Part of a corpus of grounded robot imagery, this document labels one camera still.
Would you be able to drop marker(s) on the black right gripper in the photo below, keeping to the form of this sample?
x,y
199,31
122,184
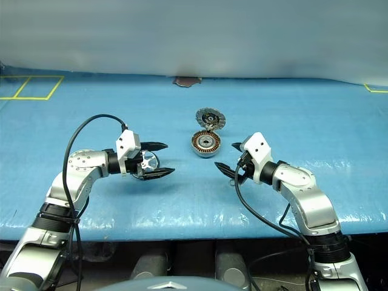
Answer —
x,y
247,166

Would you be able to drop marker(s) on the silver motor base with windings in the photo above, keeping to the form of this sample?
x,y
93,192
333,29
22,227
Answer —
x,y
206,151

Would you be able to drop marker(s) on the silver round motor cover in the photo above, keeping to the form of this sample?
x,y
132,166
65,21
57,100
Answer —
x,y
209,116

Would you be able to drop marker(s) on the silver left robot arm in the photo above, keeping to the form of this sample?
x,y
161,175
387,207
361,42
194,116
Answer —
x,y
82,169

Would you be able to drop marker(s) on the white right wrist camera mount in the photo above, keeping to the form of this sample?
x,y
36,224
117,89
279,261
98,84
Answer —
x,y
257,145

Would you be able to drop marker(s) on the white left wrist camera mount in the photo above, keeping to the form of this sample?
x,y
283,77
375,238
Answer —
x,y
125,142

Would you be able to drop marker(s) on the grey-blue robot torso housing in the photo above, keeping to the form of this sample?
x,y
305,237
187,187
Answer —
x,y
169,286

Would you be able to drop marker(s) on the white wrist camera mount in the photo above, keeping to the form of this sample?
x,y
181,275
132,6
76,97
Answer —
x,y
125,142
257,145

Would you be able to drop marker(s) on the brown torn patch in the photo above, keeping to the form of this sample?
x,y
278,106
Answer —
x,y
186,81

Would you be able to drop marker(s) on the grey rounded shape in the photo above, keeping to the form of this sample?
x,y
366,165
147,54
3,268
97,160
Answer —
x,y
150,266
232,269

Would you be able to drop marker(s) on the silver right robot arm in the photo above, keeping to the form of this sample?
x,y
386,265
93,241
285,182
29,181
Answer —
x,y
303,188

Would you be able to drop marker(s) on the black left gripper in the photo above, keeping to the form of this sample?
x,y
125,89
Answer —
x,y
149,160

